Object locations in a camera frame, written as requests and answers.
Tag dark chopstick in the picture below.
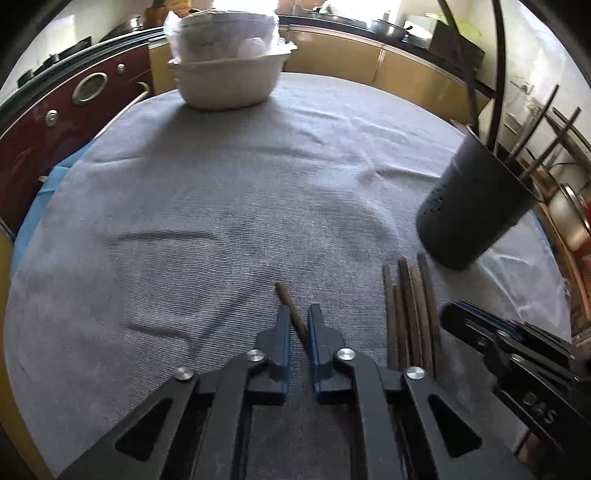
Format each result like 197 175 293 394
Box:
486 0 507 153
519 105 583 181
504 84 560 166
274 282 308 351

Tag yellow kitchen cabinets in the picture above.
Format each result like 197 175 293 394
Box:
150 26 470 125

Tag steel pot with lid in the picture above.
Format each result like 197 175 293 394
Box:
548 183 590 252

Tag grey tablecloth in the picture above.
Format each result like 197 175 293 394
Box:
2 71 574 476

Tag black perforated utensil holder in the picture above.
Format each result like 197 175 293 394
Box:
416 131 543 271

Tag metal shelf rack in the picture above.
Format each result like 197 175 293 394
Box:
507 99 590 183

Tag blue cloth under tablecloth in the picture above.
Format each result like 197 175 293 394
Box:
9 139 96 279

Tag dark red oven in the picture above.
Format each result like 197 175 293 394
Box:
1 45 153 237

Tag white bowl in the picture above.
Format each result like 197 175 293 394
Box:
168 49 291 111

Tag black microwave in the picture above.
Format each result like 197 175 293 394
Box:
428 20 485 71

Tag plastic bag in bowl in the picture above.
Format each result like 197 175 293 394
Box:
163 9 297 63

